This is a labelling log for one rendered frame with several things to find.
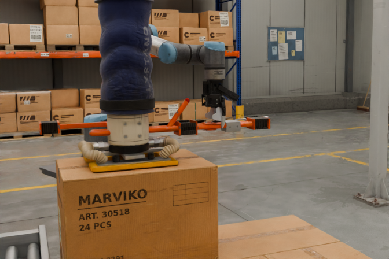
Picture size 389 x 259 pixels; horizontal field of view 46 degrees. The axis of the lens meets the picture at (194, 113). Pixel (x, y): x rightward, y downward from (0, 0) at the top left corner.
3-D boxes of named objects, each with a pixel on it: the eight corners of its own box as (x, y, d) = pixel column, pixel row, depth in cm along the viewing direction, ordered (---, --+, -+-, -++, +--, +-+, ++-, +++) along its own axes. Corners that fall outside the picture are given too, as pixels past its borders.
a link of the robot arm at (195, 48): (180, 44, 211) (195, 43, 201) (201, 45, 218) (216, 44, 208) (179, 65, 212) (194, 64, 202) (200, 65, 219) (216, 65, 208)
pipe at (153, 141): (91, 162, 174) (90, 147, 173) (83, 151, 197) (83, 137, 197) (176, 155, 185) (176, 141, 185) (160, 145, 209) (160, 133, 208)
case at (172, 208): (67, 287, 168) (62, 180, 163) (59, 247, 205) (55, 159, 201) (219, 261, 188) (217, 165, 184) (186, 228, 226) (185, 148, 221)
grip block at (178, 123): (179, 136, 193) (179, 122, 192) (172, 133, 202) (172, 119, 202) (198, 134, 196) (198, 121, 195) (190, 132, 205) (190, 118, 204)
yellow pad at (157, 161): (92, 173, 172) (91, 159, 172) (88, 167, 182) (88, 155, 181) (178, 165, 184) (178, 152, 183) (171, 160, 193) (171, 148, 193)
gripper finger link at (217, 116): (212, 129, 199) (209, 108, 201) (224, 128, 201) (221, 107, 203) (214, 127, 196) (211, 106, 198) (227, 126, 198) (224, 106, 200)
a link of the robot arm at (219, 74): (220, 69, 207) (228, 69, 198) (220, 80, 208) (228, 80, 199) (201, 69, 204) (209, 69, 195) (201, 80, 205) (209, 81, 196)
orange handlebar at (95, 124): (62, 140, 179) (61, 131, 178) (57, 130, 207) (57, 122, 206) (272, 126, 210) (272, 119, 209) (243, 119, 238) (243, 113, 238)
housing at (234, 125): (226, 132, 202) (226, 122, 201) (220, 130, 208) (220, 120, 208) (241, 131, 204) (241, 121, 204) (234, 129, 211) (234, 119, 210)
